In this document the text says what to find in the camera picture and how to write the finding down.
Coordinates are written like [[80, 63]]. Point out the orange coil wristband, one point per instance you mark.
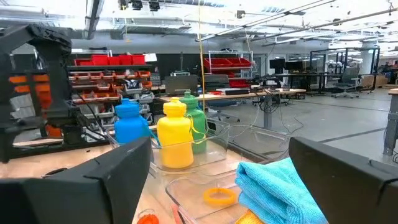
[[206, 197]]

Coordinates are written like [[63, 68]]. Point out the blue plastic sports bottle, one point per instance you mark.
[[129, 124]]

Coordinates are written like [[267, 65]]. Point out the red coil wristband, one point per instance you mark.
[[148, 219]]

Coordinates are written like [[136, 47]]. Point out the grey table leg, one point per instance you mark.
[[392, 124]]

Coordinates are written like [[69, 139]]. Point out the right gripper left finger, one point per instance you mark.
[[77, 193]]

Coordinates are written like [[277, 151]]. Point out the clear plastic bin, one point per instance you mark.
[[178, 217], [192, 202], [214, 149]]

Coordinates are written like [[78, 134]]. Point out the orange storage bins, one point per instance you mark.
[[17, 79]]

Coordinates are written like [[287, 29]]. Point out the yellow plastic sports bottle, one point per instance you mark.
[[174, 137]]

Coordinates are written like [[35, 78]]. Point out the black laptop screen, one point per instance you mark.
[[181, 84]]

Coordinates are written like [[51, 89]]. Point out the green plastic sports bottle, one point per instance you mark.
[[197, 121]]

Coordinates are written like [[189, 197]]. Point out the long wooden desk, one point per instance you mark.
[[280, 91]]

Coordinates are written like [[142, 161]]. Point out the orange microfibre cloth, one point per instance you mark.
[[248, 218]]

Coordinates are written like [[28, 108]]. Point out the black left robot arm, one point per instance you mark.
[[57, 77]]

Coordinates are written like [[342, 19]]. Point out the shelf with red bins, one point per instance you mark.
[[112, 59]]

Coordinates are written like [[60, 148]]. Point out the blue microfibre cloth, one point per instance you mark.
[[273, 193]]

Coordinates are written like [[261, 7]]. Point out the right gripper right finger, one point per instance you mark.
[[342, 186]]

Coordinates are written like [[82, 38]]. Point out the black monitor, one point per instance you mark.
[[293, 65], [276, 64]]

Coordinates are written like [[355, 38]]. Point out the grey office chair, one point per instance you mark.
[[348, 77]]

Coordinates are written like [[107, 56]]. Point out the blue office chair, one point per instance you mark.
[[220, 104]]

